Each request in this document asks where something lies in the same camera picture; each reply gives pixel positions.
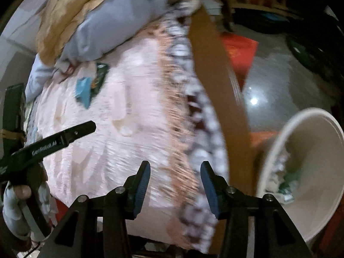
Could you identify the wooden bed frame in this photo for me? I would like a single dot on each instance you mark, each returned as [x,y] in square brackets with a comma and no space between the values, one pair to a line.
[215,72]

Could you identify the white plastic bucket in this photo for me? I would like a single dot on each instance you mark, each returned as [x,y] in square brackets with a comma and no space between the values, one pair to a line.
[317,153]

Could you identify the black floor fan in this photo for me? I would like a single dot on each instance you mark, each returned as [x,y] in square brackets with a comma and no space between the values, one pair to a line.
[303,56]

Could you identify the red white wrapper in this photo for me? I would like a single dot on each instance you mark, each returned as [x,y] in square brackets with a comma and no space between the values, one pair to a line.
[67,71]

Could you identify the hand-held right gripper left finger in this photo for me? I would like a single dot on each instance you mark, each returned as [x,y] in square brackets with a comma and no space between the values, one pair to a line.
[141,185]

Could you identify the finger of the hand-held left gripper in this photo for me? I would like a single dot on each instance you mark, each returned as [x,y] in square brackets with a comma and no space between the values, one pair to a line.
[53,142]

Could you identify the orange cloth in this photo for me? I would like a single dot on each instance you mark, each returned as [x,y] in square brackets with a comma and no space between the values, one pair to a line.
[333,236]

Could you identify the black bag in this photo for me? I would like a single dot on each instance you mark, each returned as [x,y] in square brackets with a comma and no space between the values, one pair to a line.
[258,18]

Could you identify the red bag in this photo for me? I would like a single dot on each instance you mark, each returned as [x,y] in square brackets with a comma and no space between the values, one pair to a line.
[236,51]

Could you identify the green white wrapper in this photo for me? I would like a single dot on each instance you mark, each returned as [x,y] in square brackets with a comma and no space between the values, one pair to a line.
[290,188]

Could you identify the pink fringed blanket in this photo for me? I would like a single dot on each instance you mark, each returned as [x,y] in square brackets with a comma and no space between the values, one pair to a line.
[107,139]

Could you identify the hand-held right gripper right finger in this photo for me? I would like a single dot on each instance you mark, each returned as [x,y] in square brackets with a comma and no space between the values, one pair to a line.
[209,188]

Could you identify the yellow blanket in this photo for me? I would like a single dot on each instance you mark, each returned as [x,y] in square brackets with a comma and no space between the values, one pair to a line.
[67,13]

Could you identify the person's left hand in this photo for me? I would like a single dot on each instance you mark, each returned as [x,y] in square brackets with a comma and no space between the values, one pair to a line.
[13,212]

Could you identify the checkered bed sheet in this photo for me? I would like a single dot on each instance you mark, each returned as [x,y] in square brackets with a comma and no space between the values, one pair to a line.
[209,129]

